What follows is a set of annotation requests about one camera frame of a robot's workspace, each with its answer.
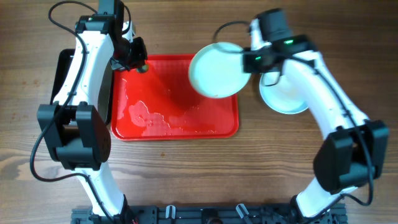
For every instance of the black water tray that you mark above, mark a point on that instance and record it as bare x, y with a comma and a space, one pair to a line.
105, 96

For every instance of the yellow green sponge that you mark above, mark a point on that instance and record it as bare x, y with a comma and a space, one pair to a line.
142, 69

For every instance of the red plastic tray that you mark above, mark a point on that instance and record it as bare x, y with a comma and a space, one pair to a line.
161, 104

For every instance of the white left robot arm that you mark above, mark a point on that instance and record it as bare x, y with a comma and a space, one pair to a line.
75, 133

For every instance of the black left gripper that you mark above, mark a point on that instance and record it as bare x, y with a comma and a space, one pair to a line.
140, 56

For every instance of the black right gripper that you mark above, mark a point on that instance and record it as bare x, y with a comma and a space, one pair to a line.
245, 67

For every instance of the white plate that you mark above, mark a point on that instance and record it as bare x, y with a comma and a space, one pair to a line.
279, 94
216, 71

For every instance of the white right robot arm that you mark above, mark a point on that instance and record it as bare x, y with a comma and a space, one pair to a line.
354, 146

